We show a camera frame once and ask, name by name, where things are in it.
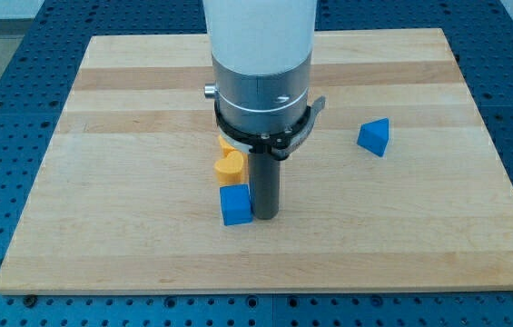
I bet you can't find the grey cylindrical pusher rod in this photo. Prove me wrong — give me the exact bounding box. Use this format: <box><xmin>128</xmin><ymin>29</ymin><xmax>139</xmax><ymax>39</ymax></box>
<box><xmin>248</xmin><ymin>154</ymin><xmax>281</xmax><ymax>220</ymax></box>

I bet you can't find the black clamp ring with lever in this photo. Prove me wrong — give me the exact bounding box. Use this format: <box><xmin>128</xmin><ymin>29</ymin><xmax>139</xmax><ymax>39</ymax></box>
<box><xmin>213</xmin><ymin>95</ymin><xmax>327</xmax><ymax>162</ymax></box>

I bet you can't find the blue triangular prism block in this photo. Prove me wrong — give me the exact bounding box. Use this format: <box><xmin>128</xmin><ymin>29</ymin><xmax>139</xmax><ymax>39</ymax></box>
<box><xmin>357</xmin><ymin>118</ymin><xmax>390</xmax><ymax>157</ymax></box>

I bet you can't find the light wooden board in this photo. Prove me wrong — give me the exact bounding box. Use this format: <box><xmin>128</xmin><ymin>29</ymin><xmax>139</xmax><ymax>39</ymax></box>
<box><xmin>0</xmin><ymin>28</ymin><xmax>513</xmax><ymax>295</ymax></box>

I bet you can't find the blue cube block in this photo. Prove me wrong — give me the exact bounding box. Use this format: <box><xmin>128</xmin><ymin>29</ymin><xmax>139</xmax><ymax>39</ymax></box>
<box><xmin>220</xmin><ymin>184</ymin><xmax>252</xmax><ymax>226</ymax></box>

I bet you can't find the yellow block behind heart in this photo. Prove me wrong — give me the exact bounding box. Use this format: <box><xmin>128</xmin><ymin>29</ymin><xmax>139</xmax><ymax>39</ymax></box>
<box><xmin>218</xmin><ymin>135</ymin><xmax>236</xmax><ymax>158</ymax></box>

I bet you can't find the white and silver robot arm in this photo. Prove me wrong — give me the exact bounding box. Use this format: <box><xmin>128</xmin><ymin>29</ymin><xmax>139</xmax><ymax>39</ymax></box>
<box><xmin>202</xmin><ymin>0</ymin><xmax>317</xmax><ymax>134</ymax></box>

